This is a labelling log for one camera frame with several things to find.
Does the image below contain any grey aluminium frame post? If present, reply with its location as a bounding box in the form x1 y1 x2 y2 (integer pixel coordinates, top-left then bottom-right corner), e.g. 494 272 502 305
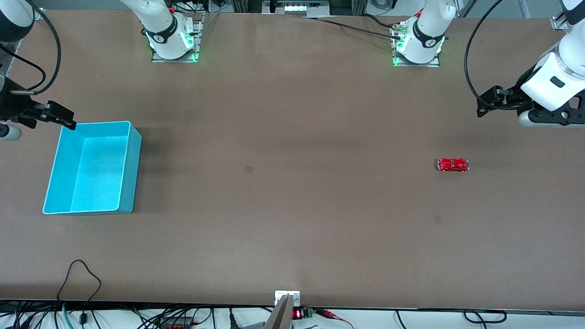
0 41 22 77

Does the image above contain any aluminium extrusion frame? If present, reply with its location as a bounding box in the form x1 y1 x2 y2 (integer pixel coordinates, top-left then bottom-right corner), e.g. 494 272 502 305
231 0 368 16

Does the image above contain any red beetle toy car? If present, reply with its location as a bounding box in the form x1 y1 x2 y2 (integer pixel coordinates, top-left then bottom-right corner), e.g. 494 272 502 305
437 158 470 173

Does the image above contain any black coiled cable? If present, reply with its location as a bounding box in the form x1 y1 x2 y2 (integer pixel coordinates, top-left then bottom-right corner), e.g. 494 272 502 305
463 309 508 324

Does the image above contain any thin black looped cable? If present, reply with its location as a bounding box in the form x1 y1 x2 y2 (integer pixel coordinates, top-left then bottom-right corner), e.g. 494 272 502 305
57 260 102 326

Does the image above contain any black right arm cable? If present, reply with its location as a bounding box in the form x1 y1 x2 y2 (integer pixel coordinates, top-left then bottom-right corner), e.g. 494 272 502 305
28 0 62 94
0 45 47 91

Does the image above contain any black orange power strip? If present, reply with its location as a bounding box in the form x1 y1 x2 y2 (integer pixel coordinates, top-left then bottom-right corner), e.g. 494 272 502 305
158 316 195 329

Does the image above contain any blue plastic box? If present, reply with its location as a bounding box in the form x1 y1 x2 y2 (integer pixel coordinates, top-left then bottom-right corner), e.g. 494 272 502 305
43 121 142 215

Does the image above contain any white lit device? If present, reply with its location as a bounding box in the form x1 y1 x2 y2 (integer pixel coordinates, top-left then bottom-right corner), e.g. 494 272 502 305
283 2 330 14

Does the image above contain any black cable across table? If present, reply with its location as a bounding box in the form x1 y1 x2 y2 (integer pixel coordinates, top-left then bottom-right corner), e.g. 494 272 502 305
297 14 405 41

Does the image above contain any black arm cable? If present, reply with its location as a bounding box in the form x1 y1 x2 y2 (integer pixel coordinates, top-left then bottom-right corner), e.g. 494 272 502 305
0 45 47 91
464 0 521 110
28 0 62 94

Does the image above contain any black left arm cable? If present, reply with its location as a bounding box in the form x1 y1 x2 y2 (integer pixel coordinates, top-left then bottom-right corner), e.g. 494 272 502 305
464 0 521 110

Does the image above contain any red clip lead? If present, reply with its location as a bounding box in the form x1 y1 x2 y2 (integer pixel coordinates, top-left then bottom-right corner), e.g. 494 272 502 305
315 309 355 329

